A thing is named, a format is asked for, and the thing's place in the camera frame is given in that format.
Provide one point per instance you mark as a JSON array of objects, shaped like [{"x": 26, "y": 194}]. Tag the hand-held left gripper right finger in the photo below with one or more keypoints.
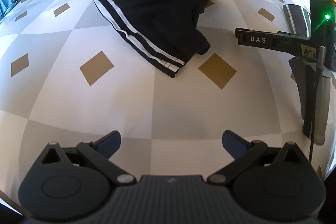
[{"x": 232, "y": 144}]

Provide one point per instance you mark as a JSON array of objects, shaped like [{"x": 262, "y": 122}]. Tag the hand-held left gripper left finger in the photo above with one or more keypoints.
[{"x": 110, "y": 144}]

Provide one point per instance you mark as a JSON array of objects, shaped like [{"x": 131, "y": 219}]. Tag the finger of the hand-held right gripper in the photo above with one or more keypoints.
[{"x": 262, "y": 40}]

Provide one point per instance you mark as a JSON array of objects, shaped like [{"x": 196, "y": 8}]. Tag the black white-striped t-shirt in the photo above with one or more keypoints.
[{"x": 162, "y": 3}]

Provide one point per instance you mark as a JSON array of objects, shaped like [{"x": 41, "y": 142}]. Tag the dark grey striped object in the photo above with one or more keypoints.
[{"x": 296, "y": 19}]

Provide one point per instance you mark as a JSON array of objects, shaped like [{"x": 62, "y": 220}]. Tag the grey white checkered tablecloth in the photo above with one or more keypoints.
[{"x": 78, "y": 108}]

